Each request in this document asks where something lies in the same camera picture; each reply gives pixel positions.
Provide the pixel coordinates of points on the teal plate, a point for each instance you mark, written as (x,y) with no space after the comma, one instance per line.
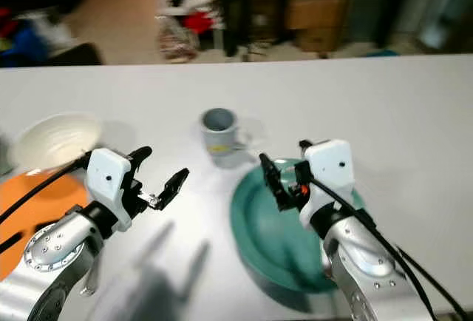
(273,240)

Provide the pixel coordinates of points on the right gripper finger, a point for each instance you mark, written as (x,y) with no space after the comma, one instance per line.
(305,149)
(276,182)

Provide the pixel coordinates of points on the black cabinet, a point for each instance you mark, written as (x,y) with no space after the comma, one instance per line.
(236,3)

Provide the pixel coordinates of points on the orange plate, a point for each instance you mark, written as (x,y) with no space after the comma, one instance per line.
(16,203)

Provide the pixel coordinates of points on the grey mug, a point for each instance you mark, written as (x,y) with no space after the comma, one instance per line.
(219,134)

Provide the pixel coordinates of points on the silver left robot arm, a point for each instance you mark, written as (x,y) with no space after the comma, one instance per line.
(52,251)

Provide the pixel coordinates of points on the small cardboard box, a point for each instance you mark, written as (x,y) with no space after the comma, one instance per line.
(318,40)

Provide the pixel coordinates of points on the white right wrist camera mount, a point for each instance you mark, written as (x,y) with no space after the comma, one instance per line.
(331,169)

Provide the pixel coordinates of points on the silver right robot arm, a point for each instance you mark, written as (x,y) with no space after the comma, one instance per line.
(366,269)

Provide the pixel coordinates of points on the large cardboard box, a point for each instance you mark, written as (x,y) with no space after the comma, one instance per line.
(316,12)

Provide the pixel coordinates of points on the green mug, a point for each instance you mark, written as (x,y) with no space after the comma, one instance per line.
(4,154)

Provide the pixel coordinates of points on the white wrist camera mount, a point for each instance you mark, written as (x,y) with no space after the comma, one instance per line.
(331,169)
(109,180)

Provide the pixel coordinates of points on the white ribbed bowl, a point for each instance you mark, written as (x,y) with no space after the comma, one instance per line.
(55,142)

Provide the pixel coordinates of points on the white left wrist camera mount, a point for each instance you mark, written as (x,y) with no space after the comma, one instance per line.
(109,180)

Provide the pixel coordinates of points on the red cloth item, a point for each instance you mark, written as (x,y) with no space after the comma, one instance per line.
(199,22)

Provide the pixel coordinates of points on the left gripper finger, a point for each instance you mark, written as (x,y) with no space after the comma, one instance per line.
(141,154)
(173,188)

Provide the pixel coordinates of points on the blue bag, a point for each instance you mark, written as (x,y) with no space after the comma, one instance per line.
(31,44)

